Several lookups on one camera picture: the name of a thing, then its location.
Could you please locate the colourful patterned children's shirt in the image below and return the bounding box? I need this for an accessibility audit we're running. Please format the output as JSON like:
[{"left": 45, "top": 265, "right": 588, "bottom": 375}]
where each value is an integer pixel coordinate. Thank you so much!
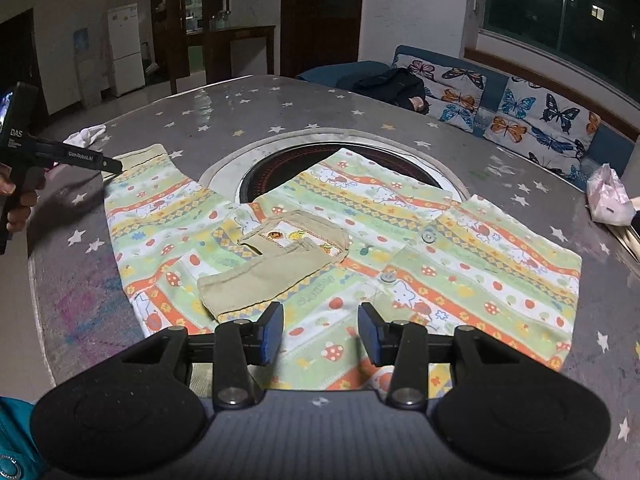
[{"left": 104, "top": 145, "right": 582, "bottom": 391}]

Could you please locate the operator left hand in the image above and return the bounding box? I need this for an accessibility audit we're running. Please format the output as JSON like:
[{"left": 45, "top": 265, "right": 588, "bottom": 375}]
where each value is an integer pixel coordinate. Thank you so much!
[{"left": 0, "top": 165, "right": 46, "bottom": 233}]

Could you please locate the white crumpled tissue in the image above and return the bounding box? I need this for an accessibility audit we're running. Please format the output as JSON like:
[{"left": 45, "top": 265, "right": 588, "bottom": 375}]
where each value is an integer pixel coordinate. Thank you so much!
[{"left": 63, "top": 124, "right": 106, "bottom": 148}]

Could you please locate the water dispenser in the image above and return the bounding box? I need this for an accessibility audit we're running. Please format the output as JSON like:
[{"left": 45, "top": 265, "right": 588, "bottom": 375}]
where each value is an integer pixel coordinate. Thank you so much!
[{"left": 73, "top": 27, "right": 102, "bottom": 108}]

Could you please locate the white refrigerator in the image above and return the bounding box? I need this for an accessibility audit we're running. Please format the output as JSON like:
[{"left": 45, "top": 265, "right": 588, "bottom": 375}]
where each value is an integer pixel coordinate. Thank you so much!
[{"left": 106, "top": 3, "right": 145, "bottom": 96}]

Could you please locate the grey star tablecloth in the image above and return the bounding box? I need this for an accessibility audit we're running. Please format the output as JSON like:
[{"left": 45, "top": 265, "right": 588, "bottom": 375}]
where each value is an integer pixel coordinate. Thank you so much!
[{"left": 27, "top": 76, "right": 639, "bottom": 479}]

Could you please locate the black induction cooktop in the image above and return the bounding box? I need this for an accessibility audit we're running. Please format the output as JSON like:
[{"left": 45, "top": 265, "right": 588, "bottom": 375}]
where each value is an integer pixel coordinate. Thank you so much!
[{"left": 198, "top": 127, "right": 471, "bottom": 203}]

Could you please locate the dark wooden desk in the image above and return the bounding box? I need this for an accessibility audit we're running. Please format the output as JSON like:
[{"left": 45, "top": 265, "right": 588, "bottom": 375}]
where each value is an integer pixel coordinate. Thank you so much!
[{"left": 168, "top": 24, "right": 278, "bottom": 96}]

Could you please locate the teal jacket sleeve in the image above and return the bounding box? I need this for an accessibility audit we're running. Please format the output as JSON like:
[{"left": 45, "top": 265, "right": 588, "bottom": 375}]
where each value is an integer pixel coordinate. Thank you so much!
[{"left": 0, "top": 396, "right": 48, "bottom": 480}]

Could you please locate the pink white plastic bag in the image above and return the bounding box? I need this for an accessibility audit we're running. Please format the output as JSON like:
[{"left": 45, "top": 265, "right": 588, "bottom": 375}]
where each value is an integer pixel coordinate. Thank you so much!
[{"left": 586, "top": 164, "right": 637, "bottom": 226}]

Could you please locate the left butterfly cushion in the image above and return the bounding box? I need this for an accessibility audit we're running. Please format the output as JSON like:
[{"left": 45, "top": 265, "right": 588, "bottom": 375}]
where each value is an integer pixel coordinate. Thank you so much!
[{"left": 394, "top": 54, "right": 487, "bottom": 133}]

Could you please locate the butterfly cushion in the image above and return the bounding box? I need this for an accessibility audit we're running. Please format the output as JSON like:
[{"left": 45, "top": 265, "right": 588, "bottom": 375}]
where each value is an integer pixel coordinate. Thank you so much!
[
  {"left": 483, "top": 77, "right": 601, "bottom": 185},
  {"left": 394, "top": 54, "right": 487, "bottom": 133}
]

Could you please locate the dark backpack on sofa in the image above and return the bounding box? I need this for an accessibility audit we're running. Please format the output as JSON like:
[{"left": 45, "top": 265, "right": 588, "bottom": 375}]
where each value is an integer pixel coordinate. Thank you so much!
[{"left": 352, "top": 68, "right": 430, "bottom": 115}]

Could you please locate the right butterfly cushion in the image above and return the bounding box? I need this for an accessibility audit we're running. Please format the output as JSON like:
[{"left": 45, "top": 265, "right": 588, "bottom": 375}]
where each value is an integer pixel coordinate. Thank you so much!
[{"left": 483, "top": 77, "right": 601, "bottom": 185}]

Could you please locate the blue sofa bench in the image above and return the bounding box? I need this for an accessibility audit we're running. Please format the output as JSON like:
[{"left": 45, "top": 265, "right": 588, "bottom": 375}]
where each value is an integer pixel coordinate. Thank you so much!
[{"left": 296, "top": 46, "right": 634, "bottom": 188}]

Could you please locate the black smartphone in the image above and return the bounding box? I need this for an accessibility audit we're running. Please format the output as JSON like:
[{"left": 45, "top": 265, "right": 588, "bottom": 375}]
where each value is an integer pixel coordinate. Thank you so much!
[{"left": 630, "top": 211, "right": 640, "bottom": 237}]

